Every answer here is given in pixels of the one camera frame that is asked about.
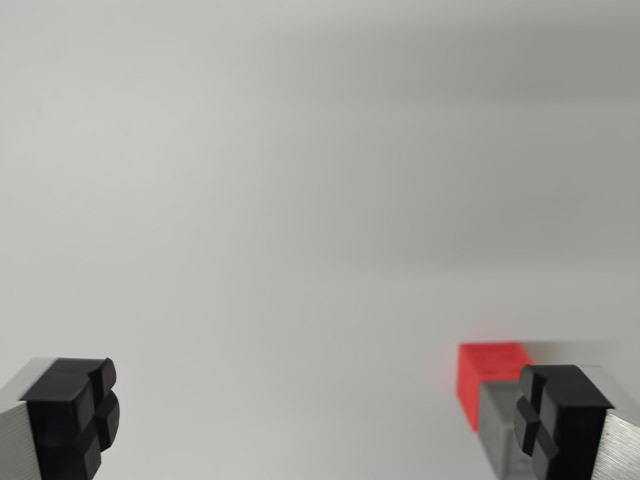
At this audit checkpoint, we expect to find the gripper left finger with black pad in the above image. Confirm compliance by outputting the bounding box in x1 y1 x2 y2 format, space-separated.
0 356 122 480

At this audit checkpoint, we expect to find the red plastic cube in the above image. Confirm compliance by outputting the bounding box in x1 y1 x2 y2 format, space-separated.
455 341 536 433

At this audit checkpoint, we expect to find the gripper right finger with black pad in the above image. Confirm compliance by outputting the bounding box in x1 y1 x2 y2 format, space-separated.
514 363 640 480

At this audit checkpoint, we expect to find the gray plastic cube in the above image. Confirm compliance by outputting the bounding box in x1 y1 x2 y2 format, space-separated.
477 381 527 480

